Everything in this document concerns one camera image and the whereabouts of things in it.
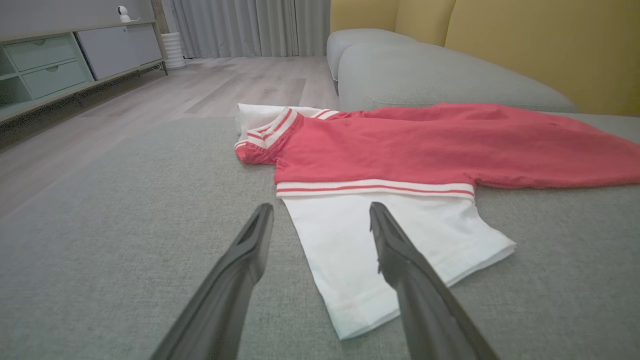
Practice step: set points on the grey cabinet door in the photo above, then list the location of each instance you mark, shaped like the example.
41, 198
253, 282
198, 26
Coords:
120, 50

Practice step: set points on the yellow sofa back cushion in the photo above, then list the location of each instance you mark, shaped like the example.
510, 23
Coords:
362, 14
425, 20
550, 45

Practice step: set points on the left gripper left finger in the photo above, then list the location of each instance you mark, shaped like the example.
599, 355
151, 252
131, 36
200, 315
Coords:
220, 305

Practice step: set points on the brown wooden post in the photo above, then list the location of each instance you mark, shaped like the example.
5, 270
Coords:
159, 15

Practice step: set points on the large grey sofa seat cushion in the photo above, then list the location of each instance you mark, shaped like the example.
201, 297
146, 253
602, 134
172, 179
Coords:
100, 225

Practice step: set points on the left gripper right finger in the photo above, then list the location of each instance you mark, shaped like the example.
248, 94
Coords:
430, 315

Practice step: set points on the white ribbed cylinder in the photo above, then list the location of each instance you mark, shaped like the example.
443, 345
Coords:
173, 50

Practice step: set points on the pale green cabinet drawer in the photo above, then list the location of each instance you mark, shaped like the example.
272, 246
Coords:
40, 52
55, 79

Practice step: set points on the low grey media cabinet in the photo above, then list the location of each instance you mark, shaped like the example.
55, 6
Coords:
10, 90

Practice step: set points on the white security camera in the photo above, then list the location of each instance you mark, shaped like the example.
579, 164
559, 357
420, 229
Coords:
122, 12

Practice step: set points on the grey curtain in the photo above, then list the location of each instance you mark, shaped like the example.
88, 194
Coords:
240, 25

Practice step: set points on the red shirt with white sleeves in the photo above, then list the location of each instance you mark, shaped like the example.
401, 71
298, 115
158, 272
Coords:
425, 145

